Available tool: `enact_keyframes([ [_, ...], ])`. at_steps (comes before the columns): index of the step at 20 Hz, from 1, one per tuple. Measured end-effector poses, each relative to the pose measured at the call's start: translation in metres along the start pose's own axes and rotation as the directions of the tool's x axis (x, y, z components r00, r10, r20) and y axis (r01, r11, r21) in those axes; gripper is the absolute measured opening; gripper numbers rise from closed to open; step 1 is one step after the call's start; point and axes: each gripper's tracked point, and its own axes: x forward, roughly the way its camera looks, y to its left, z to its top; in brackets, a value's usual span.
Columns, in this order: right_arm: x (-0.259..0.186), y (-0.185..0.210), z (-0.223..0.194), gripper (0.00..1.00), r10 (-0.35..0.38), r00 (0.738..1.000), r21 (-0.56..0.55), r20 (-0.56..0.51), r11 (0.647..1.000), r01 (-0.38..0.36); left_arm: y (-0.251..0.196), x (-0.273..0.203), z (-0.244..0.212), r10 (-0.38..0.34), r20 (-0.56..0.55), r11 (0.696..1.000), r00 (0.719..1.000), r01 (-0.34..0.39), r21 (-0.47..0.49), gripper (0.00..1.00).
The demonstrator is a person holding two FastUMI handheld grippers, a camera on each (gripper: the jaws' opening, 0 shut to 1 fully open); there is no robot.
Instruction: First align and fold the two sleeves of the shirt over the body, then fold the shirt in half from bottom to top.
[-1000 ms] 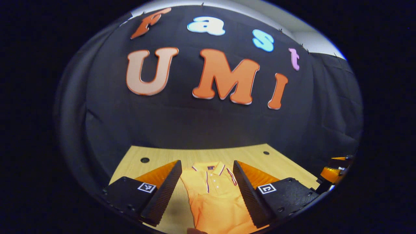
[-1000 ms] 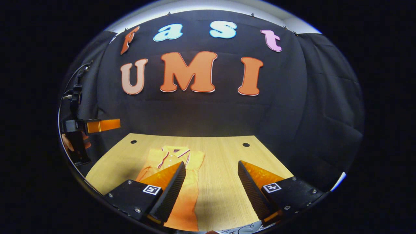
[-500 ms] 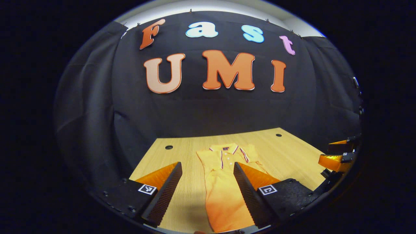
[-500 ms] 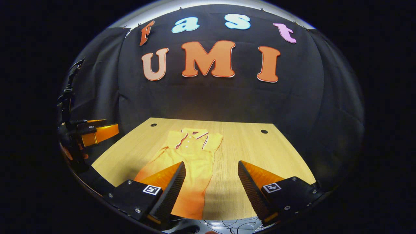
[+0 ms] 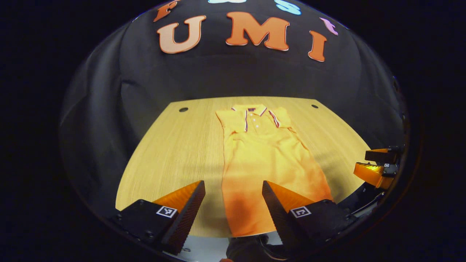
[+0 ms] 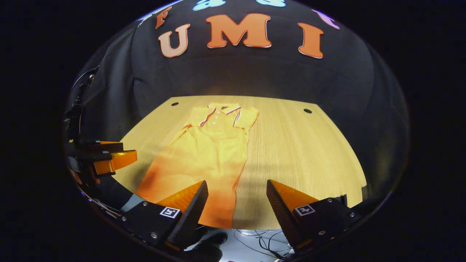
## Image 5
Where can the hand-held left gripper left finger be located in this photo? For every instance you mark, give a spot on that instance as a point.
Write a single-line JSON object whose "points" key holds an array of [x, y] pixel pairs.
{"points": [[187, 220]]}

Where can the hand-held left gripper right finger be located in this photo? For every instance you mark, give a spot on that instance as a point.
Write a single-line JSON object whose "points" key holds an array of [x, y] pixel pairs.
{"points": [[278, 220]]}

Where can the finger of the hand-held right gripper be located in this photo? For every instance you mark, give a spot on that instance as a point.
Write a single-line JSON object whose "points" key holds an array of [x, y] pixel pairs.
{"points": [[382, 155], [369, 174]]}

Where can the person's dark shoe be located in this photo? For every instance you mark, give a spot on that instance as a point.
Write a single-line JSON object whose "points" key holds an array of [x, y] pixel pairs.
{"points": [[251, 249]]}

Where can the orange T-shirt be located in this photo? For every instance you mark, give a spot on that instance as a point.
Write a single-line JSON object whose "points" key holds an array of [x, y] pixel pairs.
{"points": [[265, 160]]}

